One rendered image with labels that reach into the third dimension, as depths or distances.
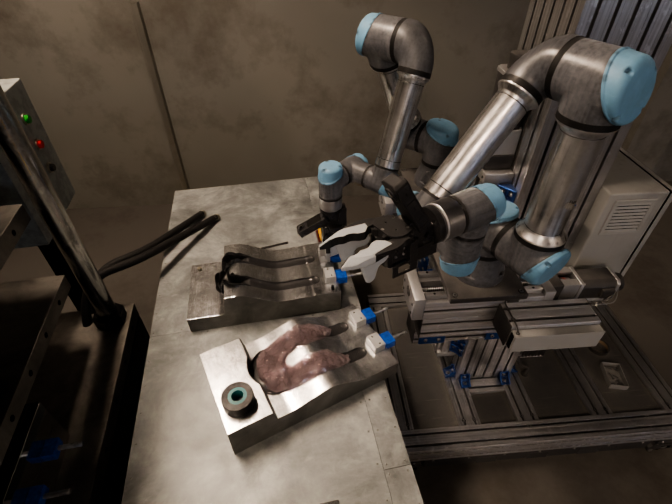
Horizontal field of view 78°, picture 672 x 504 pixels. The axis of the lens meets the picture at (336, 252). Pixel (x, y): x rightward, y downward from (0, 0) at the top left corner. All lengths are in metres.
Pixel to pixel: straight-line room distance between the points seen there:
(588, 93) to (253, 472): 1.09
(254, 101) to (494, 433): 2.42
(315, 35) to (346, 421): 2.33
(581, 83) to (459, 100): 2.38
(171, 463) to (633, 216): 1.47
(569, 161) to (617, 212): 0.55
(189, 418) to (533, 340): 0.98
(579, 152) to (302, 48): 2.24
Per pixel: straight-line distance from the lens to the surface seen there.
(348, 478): 1.16
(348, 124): 3.13
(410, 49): 1.24
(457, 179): 0.92
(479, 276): 1.23
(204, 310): 1.42
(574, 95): 0.91
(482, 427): 1.94
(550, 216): 1.03
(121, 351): 1.51
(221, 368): 1.21
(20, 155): 1.25
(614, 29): 1.24
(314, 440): 1.20
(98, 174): 3.60
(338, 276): 1.40
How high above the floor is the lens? 1.89
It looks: 41 degrees down
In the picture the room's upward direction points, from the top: straight up
